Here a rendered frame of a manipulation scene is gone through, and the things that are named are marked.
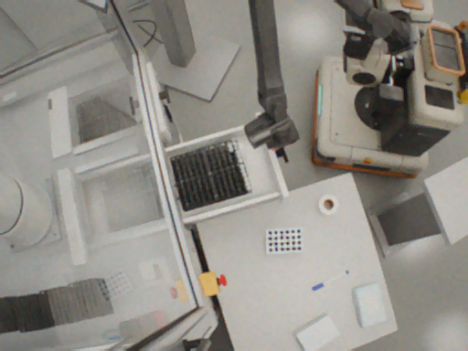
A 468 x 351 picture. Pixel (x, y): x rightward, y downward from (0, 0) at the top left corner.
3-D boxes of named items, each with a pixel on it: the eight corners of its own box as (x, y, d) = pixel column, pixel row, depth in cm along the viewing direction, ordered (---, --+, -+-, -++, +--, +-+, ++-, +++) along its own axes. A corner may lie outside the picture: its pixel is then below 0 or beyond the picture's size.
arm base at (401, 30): (413, 48, 91) (409, 17, 94) (399, 34, 87) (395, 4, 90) (390, 57, 98) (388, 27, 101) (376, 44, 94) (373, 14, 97)
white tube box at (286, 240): (301, 228, 124) (303, 227, 121) (302, 252, 122) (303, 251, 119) (265, 230, 125) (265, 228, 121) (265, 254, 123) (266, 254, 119)
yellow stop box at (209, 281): (217, 271, 114) (215, 270, 107) (223, 292, 113) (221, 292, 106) (201, 274, 114) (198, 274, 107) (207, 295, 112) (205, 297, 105)
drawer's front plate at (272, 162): (260, 123, 129) (260, 111, 118) (285, 203, 121) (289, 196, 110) (254, 125, 128) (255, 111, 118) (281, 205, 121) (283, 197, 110)
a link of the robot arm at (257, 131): (283, 101, 92) (270, 89, 99) (243, 122, 92) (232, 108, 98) (296, 137, 100) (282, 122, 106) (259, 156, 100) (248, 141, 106)
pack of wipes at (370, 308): (352, 288, 118) (355, 289, 114) (376, 281, 118) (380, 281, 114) (359, 327, 114) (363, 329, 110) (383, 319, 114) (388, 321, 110)
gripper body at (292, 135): (260, 132, 112) (260, 122, 105) (292, 121, 112) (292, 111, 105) (268, 151, 110) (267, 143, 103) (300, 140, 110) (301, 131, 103)
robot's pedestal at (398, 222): (405, 191, 202) (471, 152, 128) (424, 236, 194) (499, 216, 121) (365, 211, 200) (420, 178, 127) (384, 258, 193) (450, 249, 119)
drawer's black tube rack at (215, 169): (237, 144, 125) (236, 137, 119) (252, 194, 121) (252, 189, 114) (173, 163, 124) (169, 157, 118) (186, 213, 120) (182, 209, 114)
